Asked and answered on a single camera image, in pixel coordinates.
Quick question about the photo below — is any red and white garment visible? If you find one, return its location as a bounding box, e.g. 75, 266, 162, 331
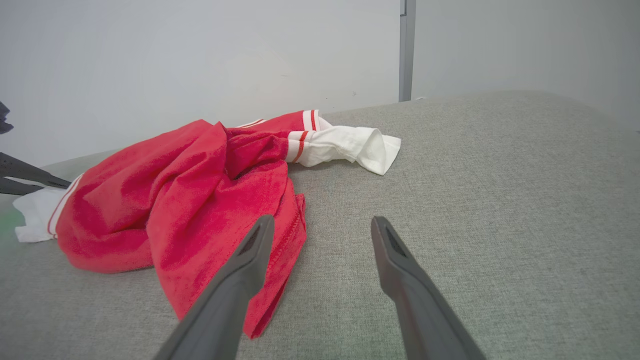
13, 109, 402, 340

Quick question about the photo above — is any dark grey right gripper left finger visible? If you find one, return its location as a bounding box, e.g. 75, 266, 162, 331
152, 215, 276, 360

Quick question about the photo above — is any grey door frame post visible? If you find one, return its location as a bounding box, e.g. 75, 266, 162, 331
398, 0, 417, 103

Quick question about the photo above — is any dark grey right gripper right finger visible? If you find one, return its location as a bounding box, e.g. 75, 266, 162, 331
371, 216, 487, 360

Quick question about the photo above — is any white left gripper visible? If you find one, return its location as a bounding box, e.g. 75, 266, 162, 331
0, 101, 72, 196

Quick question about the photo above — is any grey fabric sofa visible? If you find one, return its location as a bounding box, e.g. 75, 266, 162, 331
0, 90, 640, 360

